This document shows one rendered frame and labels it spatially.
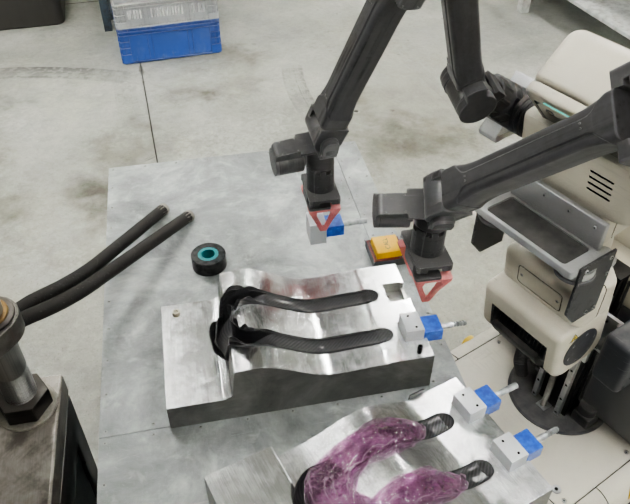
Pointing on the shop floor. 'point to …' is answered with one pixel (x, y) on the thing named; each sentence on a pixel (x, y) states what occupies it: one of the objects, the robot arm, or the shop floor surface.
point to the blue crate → (169, 41)
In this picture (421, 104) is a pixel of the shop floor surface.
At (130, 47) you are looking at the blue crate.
